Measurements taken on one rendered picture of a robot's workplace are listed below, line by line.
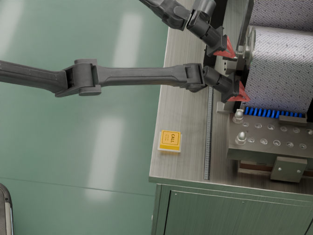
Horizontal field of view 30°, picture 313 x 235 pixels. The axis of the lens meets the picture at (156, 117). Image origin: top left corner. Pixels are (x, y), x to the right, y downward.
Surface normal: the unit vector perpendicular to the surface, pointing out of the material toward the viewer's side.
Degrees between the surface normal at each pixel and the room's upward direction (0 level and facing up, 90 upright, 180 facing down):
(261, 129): 0
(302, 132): 0
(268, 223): 90
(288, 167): 90
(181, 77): 31
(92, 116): 0
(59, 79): 51
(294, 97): 90
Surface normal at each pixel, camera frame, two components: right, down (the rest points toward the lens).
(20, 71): 0.80, -0.26
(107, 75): 0.43, -0.27
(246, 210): -0.10, 0.75
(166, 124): 0.07, -0.66
